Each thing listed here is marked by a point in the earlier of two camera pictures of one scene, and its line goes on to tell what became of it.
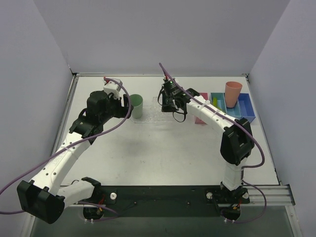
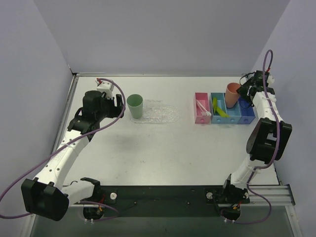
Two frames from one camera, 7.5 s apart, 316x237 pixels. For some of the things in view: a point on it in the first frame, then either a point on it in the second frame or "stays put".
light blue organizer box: [218, 100] stays put
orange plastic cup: [232, 91] stays put
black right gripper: [168, 100] → [246, 89]
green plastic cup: [137, 101] stays put
